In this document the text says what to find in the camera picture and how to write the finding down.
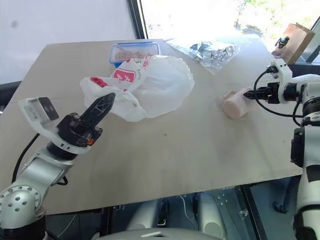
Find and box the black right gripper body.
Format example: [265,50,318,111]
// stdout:
[259,82,280,105]

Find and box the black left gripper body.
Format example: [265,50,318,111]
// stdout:
[56,112,104,149]

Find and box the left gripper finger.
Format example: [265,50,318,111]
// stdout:
[81,92,116,127]
[96,95,117,127]

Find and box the pink cylindrical bag holder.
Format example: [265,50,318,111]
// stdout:
[218,88,251,120]

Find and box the white red-printed plastic bag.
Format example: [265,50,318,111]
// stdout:
[79,55,196,123]

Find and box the brown paper bag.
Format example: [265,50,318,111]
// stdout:
[271,22,317,65]

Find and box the black and yellow small device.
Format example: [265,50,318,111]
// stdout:
[275,36,291,50]

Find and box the crumpled silver foil wrapper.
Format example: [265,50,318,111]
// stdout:
[171,40,241,76]

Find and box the blue-rimmed clear plastic container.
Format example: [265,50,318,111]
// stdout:
[108,41,161,69]

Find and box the grey rounded robot leg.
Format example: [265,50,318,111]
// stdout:
[126,198,172,230]
[196,192,236,234]

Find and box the grey robot torso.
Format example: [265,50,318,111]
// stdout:
[98,226,226,240]

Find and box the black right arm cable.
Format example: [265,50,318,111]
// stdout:
[253,67,305,127]

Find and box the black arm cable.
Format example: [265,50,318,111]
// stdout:
[253,67,305,127]
[11,132,70,187]

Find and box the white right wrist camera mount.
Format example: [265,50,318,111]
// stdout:
[267,58,293,104]

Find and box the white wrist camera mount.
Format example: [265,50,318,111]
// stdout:
[17,96,91,155]
[267,58,293,104]

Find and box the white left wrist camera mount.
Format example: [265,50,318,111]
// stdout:
[17,96,91,155]

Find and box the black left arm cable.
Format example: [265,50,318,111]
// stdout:
[11,132,70,187]

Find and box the black window frame post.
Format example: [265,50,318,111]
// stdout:
[126,0,150,41]

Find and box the thin white cable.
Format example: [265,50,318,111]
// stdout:
[179,195,199,221]

